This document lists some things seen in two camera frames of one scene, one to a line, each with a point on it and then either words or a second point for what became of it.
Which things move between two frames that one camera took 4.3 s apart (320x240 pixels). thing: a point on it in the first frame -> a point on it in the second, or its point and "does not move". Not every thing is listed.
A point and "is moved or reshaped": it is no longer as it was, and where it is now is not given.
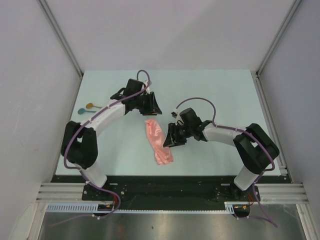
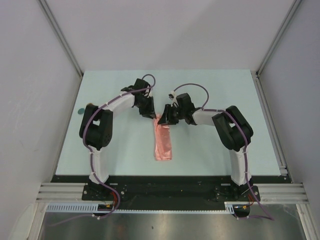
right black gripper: x=172 y=140 -> x=167 y=118
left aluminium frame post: x=58 y=31 does not move
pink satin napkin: x=163 y=154 is moved or reshaped
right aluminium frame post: x=290 y=13 does not move
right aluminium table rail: x=270 y=123 does not move
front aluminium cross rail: x=270 y=193 does not move
